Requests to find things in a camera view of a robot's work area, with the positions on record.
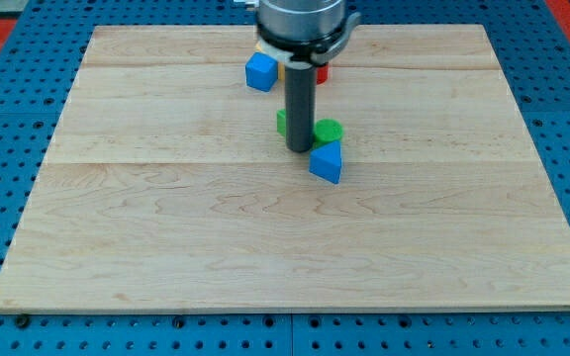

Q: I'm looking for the yellow block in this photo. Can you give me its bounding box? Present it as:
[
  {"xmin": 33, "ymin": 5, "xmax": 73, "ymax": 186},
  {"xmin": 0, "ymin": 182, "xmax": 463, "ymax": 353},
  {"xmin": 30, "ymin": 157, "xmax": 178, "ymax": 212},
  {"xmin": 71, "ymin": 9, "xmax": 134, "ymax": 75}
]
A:
[{"xmin": 253, "ymin": 42, "xmax": 285, "ymax": 81}]

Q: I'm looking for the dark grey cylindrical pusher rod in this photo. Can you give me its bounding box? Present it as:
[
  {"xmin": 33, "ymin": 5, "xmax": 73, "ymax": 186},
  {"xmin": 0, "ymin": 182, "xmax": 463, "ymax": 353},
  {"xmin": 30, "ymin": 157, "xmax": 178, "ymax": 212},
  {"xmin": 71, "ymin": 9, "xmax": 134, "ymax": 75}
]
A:
[{"xmin": 285, "ymin": 67, "xmax": 316, "ymax": 152}]

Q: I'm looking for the green block behind rod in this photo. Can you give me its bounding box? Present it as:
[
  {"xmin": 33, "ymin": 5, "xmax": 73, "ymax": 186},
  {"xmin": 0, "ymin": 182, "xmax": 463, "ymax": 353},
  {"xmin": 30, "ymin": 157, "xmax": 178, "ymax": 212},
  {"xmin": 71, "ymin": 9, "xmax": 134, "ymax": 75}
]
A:
[{"xmin": 276, "ymin": 109, "xmax": 287, "ymax": 137}]

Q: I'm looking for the red block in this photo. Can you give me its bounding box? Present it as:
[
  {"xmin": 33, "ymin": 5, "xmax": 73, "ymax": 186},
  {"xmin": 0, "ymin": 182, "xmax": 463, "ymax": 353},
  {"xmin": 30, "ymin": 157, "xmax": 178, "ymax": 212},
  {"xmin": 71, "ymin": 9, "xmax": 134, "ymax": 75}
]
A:
[{"xmin": 316, "ymin": 63, "xmax": 330, "ymax": 85}]

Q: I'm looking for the light wooden board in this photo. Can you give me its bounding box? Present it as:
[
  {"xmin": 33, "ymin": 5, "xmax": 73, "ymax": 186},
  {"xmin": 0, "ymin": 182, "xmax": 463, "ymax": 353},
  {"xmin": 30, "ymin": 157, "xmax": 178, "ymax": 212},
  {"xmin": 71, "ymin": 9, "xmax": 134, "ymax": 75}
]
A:
[{"xmin": 0, "ymin": 25, "xmax": 570, "ymax": 314}]

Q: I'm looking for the blue triangle block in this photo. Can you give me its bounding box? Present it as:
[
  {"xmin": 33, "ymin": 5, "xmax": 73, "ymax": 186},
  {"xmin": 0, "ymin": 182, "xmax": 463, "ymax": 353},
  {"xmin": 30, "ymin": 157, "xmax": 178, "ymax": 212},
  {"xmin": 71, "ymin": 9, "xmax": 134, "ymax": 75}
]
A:
[{"xmin": 309, "ymin": 140, "xmax": 342, "ymax": 184}]

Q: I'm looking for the blue cube block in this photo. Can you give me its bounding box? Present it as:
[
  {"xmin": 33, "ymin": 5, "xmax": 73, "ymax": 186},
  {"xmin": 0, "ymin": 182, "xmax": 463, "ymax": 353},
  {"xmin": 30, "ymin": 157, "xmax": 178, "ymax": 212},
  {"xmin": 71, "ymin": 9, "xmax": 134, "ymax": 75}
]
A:
[{"xmin": 245, "ymin": 52, "xmax": 278, "ymax": 92}]

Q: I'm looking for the green circle block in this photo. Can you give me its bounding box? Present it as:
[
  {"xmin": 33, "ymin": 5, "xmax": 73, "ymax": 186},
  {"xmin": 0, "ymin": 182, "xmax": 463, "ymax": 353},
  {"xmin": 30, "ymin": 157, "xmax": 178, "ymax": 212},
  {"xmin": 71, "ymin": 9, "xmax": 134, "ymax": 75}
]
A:
[{"xmin": 313, "ymin": 118, "xmax": 343, "ymax": 148}]

